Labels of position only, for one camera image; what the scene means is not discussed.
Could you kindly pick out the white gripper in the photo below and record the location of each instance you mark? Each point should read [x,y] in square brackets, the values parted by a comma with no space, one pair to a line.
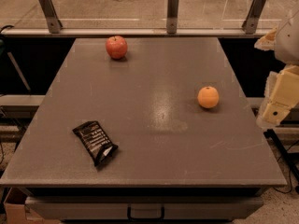
[288,42]

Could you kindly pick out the metal bracket post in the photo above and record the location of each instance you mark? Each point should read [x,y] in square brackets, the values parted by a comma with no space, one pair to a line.
[172,16]
[52,20]
[250,24]

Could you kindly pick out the middle metal bracket post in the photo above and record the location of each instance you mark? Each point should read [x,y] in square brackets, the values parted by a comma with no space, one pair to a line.
[172,16]

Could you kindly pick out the right metal bracket post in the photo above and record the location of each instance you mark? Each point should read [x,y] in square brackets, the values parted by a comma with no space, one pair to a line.
[250,24]

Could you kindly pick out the orange fruit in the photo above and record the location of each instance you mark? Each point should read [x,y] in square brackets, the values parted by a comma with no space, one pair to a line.
[208,97]

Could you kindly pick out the black rxbar chocolate wrapper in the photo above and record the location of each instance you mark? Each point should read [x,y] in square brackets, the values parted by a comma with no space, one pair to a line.
[95,140]

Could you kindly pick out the grey drawer with handle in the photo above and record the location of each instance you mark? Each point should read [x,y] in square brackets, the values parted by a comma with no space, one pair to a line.
[144,208]

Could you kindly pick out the metal rail beam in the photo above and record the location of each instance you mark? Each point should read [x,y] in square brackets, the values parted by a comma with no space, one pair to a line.
[231,32]

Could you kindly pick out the red apple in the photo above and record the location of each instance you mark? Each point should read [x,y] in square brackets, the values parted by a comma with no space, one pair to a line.
[116,47]

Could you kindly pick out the black stand leg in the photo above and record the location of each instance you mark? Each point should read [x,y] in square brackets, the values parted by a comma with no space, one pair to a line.
[288,157]

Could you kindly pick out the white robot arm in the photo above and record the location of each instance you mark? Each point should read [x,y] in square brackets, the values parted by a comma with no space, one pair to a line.
[286,48]

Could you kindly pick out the left metal bracket post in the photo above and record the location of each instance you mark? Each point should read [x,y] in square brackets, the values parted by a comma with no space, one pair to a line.
[52,20]

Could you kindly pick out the cardboard box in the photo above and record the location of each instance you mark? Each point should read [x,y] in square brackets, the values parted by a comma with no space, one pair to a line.
[18,213]

